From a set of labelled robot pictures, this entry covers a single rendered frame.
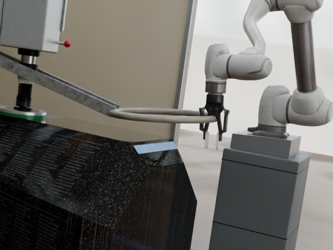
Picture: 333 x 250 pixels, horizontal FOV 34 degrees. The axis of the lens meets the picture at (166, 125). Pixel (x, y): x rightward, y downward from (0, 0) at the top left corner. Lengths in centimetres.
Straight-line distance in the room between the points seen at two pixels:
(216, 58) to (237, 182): 84
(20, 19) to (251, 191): 142
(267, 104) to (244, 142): 24
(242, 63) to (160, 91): 529
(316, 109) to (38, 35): 140
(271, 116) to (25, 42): 132
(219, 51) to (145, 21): 537
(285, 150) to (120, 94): 509
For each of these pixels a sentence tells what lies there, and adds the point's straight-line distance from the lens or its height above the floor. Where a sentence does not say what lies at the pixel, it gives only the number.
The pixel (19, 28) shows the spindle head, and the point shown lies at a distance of 249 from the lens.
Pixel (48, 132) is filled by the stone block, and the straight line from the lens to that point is 234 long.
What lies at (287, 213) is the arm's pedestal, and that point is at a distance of 288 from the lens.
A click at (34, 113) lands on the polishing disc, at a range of 251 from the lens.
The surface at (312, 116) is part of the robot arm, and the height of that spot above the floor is 103.
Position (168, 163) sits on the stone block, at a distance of 226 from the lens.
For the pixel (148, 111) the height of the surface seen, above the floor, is 95.
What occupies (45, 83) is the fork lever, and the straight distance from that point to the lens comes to 250.
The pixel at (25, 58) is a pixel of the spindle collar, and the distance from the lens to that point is 256.
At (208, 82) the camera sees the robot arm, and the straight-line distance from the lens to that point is 233.
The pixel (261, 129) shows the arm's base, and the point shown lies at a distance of 299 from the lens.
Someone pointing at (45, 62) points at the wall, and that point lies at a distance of 843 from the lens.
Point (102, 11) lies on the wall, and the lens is 799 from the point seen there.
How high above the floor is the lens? 117
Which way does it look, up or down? 6 degrees down
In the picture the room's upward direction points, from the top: 8 degrees clockwise
